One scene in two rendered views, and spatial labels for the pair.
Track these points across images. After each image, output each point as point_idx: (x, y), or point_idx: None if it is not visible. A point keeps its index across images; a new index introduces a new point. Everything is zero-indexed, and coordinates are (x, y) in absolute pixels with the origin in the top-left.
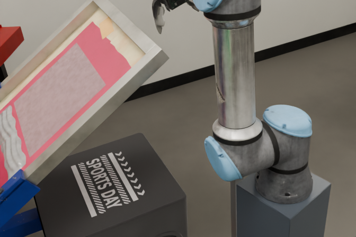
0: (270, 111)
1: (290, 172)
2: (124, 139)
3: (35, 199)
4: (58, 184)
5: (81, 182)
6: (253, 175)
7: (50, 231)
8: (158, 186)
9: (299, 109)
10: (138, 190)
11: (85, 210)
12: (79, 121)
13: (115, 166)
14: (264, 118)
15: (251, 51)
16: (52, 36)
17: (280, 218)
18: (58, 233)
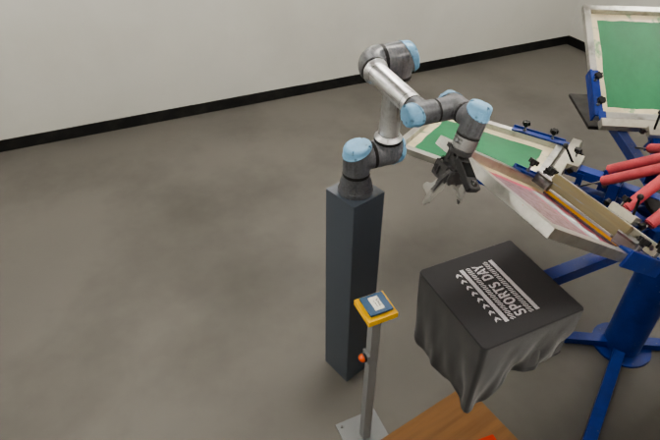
0: (366, 145)
1: None
2: (499, 338)
3: (550, 277)
4: (538, 290)
5: (518, 290)
6: (372, 195)
7: (518, 251)
8: (445, 280)
9: (349, 149)
10: (462, 278)
11: (499, 264)
12: (489, 157)
13: (493, 303)
14: (371, 143)
15: None
16: (586, 237)
17: None
18: (511, 250)
